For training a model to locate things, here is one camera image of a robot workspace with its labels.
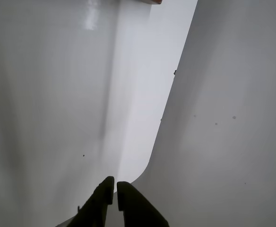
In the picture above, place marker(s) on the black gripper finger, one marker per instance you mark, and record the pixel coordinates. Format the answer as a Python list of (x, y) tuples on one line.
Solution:
[(97, 208), (138, 210)]

